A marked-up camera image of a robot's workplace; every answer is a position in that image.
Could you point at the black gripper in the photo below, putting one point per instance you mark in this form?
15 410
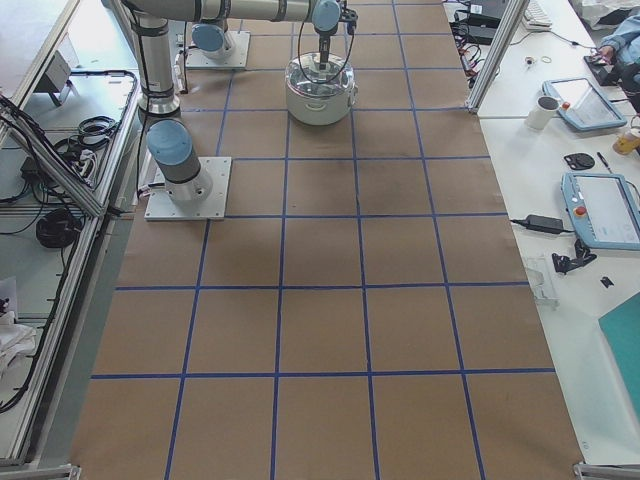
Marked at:
324 38

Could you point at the glass pot lid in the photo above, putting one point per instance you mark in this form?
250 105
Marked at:
303 76

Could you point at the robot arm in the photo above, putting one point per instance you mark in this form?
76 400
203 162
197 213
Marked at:
176 42
210 34

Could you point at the pale green electric pot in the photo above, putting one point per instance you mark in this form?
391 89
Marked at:
320 112

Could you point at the white mug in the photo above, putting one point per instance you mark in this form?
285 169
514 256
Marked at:
543 111

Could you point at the far blue teach pendant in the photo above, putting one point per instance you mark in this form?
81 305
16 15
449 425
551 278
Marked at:
583 105

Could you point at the blue teach pendant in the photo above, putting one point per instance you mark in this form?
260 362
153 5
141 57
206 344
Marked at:
602 210
583 105

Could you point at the white power strip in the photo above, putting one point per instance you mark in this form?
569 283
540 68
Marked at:
85 164

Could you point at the black power adapter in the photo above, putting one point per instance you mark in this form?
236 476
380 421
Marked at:
544 224

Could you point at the black pen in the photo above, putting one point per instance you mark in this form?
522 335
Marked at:
604 162

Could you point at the near blue teach pendant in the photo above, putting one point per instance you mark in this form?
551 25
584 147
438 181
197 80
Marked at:
602 210

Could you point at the teal cutting mat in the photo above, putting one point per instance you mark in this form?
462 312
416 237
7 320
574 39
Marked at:
620 327

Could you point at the white crumpled cloth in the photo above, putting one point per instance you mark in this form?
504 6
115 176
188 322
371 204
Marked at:
17 340

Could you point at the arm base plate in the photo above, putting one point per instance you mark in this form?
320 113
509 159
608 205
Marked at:
236 61
203 197

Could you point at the aluminium frame post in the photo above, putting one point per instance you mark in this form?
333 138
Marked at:
509 23

